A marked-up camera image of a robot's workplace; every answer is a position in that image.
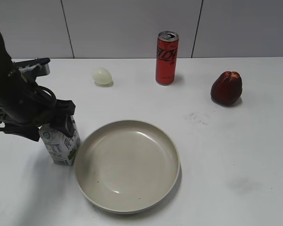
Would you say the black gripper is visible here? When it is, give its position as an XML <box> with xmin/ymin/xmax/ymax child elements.
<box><xmin>0</xmin><ymin>68</ymin><xmax>75</xmax><ymax>142</ymax></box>

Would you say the white blue milk carton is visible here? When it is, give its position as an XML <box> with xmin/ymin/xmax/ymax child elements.
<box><xmin>39</xmin><ymin>116</ymin><xmax>81</xmax><ymax>166</ymax></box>

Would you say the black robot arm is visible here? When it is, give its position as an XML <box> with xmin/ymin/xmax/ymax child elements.
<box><xmin>0</xmin><ymin>33</ymin><xmax>75</xmax><ymax>141</ymax></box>

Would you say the beige round plate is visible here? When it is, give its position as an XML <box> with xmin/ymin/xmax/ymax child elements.
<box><xmin>74</xmin><ymin>120</ymin><xmax>181</xmax><ymax>214</ymax></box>

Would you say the white egg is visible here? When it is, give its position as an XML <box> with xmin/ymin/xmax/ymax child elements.
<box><xmin>92</xmin><ymin>67</ymin><xmax>113</xmax><ymax>85</ymax></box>

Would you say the red soda can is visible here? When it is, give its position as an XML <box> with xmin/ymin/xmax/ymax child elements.
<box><xmin>156</xmin><ymin>31</ymin><xmax>179</xmax><ymax>85</ymax></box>

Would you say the dark red wax apple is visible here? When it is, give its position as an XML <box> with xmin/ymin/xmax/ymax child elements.
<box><xmin>210</xmin><ymin>71</ymin><xmax>242</xmax><ymax>106</ymax></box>

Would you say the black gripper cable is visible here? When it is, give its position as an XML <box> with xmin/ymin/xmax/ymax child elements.
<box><xmin>33</xmin><ymin>84</ymin><xmax>57</xmax><ymax>106</ymax></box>

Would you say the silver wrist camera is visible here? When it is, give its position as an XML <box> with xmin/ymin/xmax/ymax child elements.
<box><xmin>13</xmin><ymin>57</ymin><xmax>50</xmax><ymax>79</ymax></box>

